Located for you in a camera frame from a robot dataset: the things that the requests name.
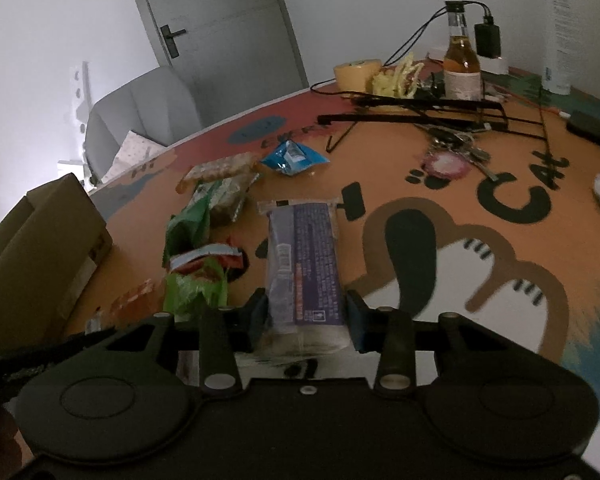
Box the white board with holes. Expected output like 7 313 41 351
69 60 95 128

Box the blue snack packet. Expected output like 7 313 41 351
260 139 331 177

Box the flat black object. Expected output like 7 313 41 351
564 109 600 154

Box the glass bottle with amber liquid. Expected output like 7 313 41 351
442 2 483 102

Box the clear cracker packet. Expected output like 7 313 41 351
175 152 261 194

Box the bunch of keys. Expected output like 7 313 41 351
419 126 499 182

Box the black charger plug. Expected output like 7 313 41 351
473 4 502 60

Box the black door handle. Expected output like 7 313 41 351
158 24 187 59

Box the grey door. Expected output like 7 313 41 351
122 0 311 132

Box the white spray can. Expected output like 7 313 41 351
539 0 577 95

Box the red and white snack packet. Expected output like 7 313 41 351
164 241 244 277

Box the green cracker packet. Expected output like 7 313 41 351
200 174 262 225

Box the purple snack pack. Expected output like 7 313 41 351
256 200 354 357

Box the pink round keychain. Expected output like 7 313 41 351
422 152 469 180

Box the black wire rack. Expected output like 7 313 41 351
317 91 552 155

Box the printed cartoon table mat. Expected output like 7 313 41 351
62 57 600 406

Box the bright green snack packet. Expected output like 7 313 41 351
162 262 231 322

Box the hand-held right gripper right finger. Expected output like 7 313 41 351
344 288 523 396

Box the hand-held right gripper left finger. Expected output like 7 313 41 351
105 288 270 396

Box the dotted white cushion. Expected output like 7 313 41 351
102 130 167 182

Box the yellow tape roll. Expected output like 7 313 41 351
333 58 384 92

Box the grey armchair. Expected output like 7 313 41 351
83 65 204 184

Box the crumpled green snack packet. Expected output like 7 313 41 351
165 194 214 261

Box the brown cardboard box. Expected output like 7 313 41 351
0 172 115 361

